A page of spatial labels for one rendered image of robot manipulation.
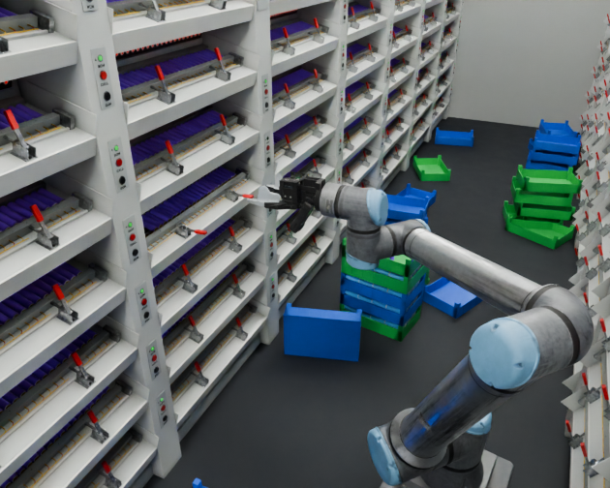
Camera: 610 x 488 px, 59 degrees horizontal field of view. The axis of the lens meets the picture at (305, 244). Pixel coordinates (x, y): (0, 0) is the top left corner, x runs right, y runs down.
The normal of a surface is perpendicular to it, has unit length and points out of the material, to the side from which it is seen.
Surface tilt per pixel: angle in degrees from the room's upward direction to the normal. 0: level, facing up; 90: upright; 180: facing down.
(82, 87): 90
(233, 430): 0
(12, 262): 16
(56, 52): 106
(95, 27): 90
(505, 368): 82
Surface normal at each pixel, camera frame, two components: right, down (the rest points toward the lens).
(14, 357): 0.25, -0.78
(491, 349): -0.88, 0.11
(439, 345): 0.00, -0.87
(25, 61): 0.88, 0.44
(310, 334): -0.15, 0.49
